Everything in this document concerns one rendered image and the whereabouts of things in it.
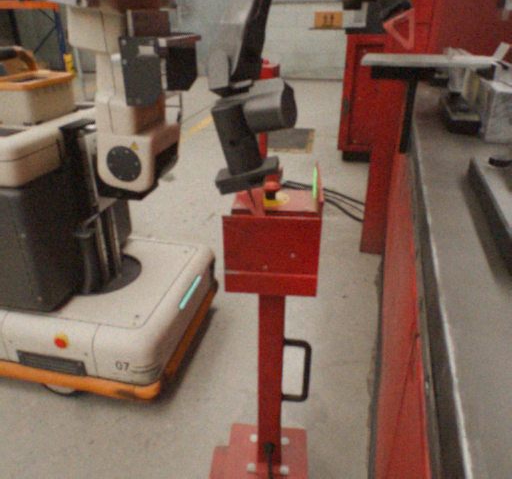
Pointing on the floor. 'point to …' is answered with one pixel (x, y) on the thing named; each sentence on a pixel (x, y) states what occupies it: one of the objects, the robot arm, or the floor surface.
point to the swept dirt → (371, 379)
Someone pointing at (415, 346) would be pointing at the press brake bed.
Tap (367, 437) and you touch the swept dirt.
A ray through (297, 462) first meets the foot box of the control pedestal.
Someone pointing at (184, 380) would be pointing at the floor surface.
